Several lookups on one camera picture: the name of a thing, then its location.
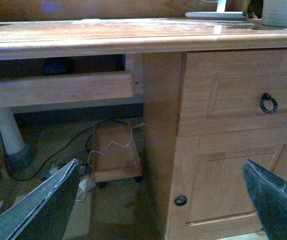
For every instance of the small wooden wheeled stand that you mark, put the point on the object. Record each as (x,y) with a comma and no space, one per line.
(114,154)

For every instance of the wooden cabinet door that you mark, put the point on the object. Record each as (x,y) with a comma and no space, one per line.
(207,170)

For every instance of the wooden keyboard tray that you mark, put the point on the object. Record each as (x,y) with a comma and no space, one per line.
(42,90)

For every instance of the black round door knob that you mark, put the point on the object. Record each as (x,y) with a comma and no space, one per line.
(180,201)

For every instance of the black ring drawer pull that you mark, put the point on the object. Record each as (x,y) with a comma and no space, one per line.
(268,104)

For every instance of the wooden upper drawer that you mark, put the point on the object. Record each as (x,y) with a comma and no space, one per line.
(221,90)

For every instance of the white pipe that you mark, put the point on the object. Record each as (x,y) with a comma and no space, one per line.
(18,154)

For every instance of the wooden desk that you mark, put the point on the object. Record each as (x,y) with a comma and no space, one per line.
(160,44)

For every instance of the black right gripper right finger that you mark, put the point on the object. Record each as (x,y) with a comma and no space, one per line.
(268,194)

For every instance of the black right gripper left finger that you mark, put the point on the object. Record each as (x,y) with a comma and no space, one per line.
(44,213)

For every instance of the white desk lamp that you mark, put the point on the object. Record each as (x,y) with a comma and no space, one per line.
(219,14)

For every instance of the grey cylindrical container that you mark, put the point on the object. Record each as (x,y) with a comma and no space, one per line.
(274,13)

